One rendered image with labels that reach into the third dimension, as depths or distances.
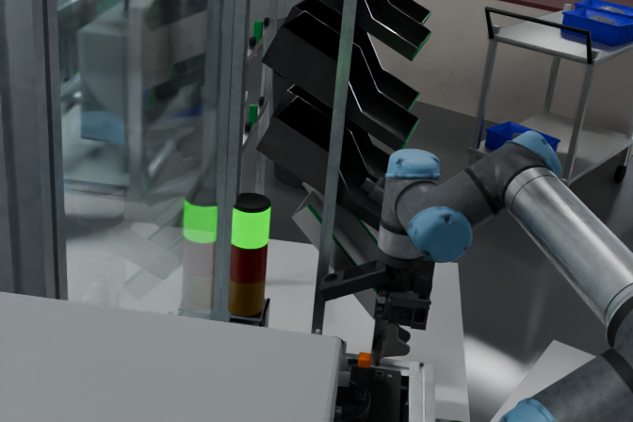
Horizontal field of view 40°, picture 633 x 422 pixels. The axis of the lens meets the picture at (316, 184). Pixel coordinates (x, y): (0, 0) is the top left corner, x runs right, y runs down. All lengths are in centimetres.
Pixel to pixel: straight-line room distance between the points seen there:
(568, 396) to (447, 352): 97
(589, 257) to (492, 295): 281
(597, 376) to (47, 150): 60
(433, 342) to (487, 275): 210
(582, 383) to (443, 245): 33
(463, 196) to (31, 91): 80
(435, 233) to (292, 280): 92
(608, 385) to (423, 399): 71
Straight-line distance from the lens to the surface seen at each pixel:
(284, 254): 212
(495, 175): 116
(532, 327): 366
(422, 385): 159
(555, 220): 107
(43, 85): 45
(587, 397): 89
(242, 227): 109
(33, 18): 44
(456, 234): 115
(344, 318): 190
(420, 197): 118
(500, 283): 392
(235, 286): 113
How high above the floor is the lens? 189
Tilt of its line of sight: 24 degrees down
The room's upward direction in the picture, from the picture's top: 5 degrees clockwise
